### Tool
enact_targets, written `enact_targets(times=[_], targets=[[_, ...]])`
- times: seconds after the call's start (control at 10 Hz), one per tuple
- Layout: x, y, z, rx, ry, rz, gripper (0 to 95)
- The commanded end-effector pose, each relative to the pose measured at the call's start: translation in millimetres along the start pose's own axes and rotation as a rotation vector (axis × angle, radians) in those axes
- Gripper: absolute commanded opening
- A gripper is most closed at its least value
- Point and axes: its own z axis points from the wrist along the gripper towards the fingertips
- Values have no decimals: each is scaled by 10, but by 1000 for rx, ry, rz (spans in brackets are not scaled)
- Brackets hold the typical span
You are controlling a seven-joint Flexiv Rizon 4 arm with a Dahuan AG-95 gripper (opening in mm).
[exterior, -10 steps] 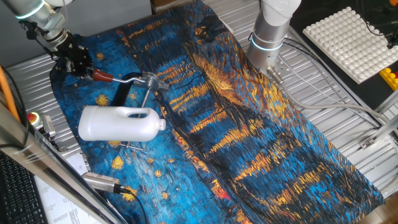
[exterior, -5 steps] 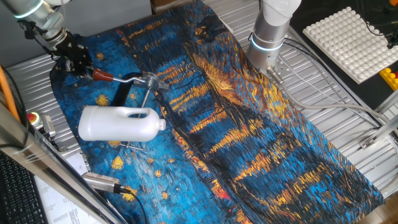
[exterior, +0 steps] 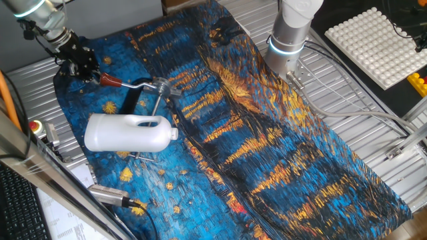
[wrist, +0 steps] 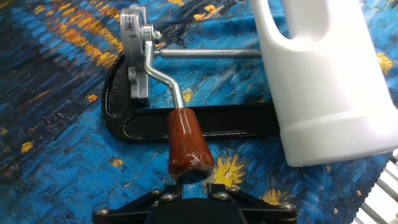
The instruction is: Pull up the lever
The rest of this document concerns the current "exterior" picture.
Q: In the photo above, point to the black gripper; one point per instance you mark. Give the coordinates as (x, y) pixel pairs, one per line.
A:
(78, 55)

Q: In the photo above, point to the white plastic jug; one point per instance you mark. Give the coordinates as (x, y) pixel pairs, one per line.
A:
(123, 133)

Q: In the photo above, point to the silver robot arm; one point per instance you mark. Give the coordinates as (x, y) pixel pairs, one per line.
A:
(290, 33)

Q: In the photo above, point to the red emergency stop button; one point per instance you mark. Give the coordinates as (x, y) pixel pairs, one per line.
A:
(40, 128)

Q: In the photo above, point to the thin metal rod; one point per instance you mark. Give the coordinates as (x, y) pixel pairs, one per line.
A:
(155, 106)

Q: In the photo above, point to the orange tube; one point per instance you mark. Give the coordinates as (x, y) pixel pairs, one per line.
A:
(8, 100)

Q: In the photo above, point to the black keyboard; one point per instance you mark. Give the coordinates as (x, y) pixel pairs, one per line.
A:
(20, 206)

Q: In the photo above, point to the printed paper sheet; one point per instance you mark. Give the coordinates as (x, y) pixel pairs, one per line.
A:
(63, 223)

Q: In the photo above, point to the starry night painted cloth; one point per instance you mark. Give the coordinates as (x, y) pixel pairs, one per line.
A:
(267, 150)

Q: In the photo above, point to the metal base mounting plate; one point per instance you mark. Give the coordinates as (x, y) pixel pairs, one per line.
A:
(305, 75)

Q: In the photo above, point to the white studded baseplate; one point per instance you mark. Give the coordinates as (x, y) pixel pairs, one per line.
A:
(373, 46)

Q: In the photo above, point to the aluminium profile strut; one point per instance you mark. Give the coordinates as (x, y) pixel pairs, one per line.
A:
(410, 140)

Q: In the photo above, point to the yellow toy brick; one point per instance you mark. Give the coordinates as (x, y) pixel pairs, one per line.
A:
(417, 85)

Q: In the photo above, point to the black clamp device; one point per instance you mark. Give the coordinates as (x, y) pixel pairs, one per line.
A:
(421, 43)

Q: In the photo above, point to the aluminium frame bar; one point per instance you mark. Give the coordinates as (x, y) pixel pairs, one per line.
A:
(50, 180)

